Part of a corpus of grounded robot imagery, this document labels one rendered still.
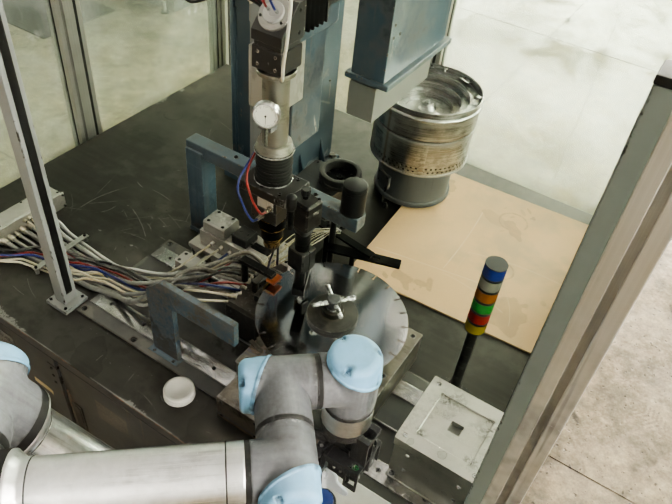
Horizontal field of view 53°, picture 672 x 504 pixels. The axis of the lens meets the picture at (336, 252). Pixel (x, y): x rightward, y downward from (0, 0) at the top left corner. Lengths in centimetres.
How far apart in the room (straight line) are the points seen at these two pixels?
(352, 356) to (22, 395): 42
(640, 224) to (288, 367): 47
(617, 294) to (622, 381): 219
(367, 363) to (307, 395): 9
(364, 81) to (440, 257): 65
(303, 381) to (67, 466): 30
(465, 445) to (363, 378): 52
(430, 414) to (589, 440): 131
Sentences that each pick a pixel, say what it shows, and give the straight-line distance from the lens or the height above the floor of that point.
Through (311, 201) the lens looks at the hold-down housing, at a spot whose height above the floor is 125.
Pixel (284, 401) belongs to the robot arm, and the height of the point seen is 131.
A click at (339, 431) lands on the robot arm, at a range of 98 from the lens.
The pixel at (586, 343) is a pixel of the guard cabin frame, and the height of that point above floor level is 151.
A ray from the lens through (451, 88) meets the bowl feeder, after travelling 206.
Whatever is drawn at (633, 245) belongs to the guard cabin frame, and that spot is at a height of 165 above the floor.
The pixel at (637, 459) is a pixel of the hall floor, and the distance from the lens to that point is 267.
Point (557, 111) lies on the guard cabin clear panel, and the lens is 220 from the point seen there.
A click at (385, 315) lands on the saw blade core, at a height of 95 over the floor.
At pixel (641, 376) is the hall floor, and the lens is 292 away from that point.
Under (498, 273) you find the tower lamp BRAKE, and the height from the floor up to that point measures 115.
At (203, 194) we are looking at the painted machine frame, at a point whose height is 90.
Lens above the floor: 202
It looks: 43 degrees down
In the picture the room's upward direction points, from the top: 7 degrees clockwise
